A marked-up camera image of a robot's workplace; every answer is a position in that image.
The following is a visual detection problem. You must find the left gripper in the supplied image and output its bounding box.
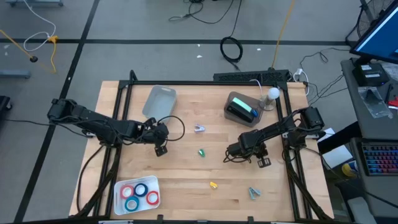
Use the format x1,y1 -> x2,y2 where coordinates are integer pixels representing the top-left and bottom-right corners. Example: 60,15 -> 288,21
142,117 -> 171,158

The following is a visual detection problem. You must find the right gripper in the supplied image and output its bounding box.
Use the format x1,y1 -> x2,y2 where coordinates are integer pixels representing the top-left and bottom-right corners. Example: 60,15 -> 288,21
223,141 -> 272,169

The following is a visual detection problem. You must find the black stapler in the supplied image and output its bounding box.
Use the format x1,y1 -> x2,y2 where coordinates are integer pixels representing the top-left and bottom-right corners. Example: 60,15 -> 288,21
226,105 -> 255,124

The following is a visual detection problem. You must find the grey staple remover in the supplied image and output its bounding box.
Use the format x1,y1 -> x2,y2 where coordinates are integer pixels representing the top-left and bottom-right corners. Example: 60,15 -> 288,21
248,186 -> 262,200

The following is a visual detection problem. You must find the mint green stapler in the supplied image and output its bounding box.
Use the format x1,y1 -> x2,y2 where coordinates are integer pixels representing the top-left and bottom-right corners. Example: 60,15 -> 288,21
231,96 -> 253,113

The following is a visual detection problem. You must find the dark blue tape roll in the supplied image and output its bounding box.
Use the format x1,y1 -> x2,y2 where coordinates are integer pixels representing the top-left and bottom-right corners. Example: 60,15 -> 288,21
134,182 -> 149,198

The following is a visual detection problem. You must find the red tape roll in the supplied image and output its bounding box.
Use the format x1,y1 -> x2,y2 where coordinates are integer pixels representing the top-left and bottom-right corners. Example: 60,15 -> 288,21
145,190 -> 160,205

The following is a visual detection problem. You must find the pink tape roll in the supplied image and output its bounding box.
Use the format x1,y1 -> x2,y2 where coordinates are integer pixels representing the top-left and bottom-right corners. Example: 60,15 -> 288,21
119,184 -> 135,200

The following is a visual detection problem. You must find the teal tape roll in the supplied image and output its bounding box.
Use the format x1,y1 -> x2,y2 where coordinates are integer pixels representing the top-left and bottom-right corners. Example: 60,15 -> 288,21
124,195 -> 140,212

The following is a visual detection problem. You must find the grey plastic bin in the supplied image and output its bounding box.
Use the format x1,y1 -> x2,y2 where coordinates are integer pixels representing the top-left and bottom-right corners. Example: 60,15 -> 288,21
142,85 -> 177,125

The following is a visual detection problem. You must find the white plastic tray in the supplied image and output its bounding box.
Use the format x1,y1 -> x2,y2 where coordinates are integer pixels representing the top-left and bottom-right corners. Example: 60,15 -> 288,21
113,175 -> 162,216

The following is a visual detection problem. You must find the brown translucent plastic bin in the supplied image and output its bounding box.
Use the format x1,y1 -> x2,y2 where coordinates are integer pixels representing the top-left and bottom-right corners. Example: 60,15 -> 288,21
223,91 -> 265,128

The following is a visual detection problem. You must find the white bulb table lamp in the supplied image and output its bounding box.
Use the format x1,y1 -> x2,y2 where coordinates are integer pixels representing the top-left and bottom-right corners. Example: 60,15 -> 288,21
259,86 -> 280,112

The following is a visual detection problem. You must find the black perforated metal box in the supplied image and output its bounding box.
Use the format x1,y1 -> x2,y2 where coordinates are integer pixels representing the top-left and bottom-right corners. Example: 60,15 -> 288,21
213,69 -> 290,84

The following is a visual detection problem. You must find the white paper sheet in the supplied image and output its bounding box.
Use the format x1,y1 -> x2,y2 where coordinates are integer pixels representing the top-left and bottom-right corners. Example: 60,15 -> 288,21
321,144 -> 354,170

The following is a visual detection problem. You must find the backlit computer keyboard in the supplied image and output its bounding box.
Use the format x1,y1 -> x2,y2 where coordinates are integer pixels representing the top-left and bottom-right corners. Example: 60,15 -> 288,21
361,142 -> 398,177

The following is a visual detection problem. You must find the clear plastic bag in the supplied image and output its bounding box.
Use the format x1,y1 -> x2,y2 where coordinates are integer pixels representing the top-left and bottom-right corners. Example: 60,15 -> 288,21
357,86 -> 394,119

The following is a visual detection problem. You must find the grey desk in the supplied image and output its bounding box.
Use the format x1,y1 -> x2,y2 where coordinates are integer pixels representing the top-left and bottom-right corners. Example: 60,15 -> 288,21
340,57 -> 398,218

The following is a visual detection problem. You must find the black mini computer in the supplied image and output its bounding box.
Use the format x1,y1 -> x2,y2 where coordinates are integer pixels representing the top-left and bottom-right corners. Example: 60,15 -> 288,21
351,62 -> 390,87

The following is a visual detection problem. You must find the grey metal cart base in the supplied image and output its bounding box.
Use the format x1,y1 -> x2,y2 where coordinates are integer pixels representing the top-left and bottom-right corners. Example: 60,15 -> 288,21
0,69 -> 32,80
4,0 -> 65,8

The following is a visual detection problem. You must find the black caster base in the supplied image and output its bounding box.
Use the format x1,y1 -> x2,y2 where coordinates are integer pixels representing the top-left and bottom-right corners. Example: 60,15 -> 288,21
0,95 -> 13,123

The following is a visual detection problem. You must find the computer monitor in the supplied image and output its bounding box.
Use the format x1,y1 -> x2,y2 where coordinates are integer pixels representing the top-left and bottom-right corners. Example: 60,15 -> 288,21
349,0 -> 398,65

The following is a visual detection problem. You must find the black floor fan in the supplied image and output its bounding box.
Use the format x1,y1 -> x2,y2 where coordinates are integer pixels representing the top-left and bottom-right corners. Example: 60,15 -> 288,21
345,0 -> 395,48

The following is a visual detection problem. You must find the black aluminium table frame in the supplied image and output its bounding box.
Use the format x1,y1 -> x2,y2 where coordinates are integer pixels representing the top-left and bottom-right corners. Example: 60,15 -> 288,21
74,70 -> 333,222

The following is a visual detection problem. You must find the white power adapter cable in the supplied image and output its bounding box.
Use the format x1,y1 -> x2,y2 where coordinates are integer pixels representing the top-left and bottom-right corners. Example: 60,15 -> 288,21
292,67 -> 311,96

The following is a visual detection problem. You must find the coiled black cable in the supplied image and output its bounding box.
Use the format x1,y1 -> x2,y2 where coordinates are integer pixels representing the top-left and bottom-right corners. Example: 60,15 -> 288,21
219,36 -> 244,72

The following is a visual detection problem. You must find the black cable bundle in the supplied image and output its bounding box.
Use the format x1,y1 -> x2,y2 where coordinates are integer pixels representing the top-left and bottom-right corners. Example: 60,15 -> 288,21
298,46 -> 351,108

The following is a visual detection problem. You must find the black floor cable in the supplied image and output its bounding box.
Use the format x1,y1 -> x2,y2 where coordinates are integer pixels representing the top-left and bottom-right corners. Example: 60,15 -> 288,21
168,0 -> 243,26

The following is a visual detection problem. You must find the yellow hanging cable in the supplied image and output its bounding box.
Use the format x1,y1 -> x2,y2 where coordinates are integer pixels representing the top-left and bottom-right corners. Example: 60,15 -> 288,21
271,0 -> 295,70

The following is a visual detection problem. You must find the yellow floor cord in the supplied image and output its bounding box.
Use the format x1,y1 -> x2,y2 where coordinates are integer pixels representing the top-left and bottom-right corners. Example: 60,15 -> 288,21
46,35 -> 59,73

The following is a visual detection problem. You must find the yellow cord with black end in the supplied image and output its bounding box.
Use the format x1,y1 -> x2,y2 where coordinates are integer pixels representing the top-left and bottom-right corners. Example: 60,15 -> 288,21
0,29 -> 39,63

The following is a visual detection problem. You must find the white floor cable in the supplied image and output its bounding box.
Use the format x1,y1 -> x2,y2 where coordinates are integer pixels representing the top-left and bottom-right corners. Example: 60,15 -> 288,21
22,0 -> 57,53

